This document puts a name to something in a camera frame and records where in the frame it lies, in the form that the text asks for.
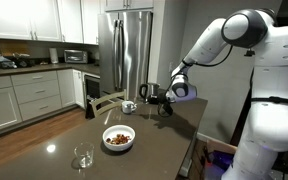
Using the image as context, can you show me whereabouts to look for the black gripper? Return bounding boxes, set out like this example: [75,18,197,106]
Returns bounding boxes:
[149,90,172,105]

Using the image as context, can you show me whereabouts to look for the mixed nuts and dried fruit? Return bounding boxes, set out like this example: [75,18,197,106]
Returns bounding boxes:
[105,133,132,146]

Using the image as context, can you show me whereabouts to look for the white ceramic cup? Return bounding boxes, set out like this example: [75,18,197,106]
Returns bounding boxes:
[121,100,138,115]

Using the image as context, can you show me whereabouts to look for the white ceramic bowl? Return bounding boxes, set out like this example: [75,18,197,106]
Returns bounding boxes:
[102,124,136,152]

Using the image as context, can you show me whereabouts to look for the stainless steel electric kettle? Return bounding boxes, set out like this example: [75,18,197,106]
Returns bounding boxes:
[139,82,161,105]

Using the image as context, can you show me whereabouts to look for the wooden chair back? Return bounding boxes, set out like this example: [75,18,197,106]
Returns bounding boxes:
[89,89,129,118]

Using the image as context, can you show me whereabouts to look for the stainless steel refrigerator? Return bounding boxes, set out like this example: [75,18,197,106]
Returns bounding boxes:
[97,10,154,101]

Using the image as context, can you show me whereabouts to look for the black under-counter oven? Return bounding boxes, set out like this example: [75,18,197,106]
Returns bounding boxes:
[83,73,101,119]

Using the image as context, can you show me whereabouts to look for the wooden box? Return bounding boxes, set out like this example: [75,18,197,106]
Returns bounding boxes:
[205,139,239,157]

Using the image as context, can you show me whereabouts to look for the silver toaster oven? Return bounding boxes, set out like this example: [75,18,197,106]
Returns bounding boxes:
[63,49,89,65]

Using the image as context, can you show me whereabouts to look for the clear drinking glass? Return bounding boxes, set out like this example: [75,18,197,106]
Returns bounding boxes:
[73,142,95,169]

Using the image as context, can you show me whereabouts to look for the white cabinet over refrigerator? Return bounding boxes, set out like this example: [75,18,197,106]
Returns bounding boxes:
[104,0,154,12]

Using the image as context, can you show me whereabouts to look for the white paper towel roll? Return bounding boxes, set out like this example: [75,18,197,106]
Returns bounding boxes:
[48,47,60,65]

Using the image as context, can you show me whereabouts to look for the white lower kitchen cabinets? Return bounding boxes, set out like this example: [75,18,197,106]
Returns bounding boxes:
[0,69,86,136]

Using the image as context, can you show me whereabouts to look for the white kitchen cabinets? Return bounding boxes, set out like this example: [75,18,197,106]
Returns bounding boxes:
[0,0,100,46]
[0,69,86,136]

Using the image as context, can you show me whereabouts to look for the white upper kitchen cabinets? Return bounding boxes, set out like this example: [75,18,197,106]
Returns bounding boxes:
[0,0,100,46]

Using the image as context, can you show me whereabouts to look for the wooden cutting board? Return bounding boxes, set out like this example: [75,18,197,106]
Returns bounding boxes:
[0,40,29,57]

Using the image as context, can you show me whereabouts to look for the dish rack with dishes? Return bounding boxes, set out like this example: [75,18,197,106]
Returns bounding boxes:
[0,48,32,70]

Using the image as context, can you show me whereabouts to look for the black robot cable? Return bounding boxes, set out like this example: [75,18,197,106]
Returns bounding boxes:
[157,44,234,118]

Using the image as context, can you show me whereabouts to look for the black camera stand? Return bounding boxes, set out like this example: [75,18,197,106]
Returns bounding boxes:
[244,48,255,58]

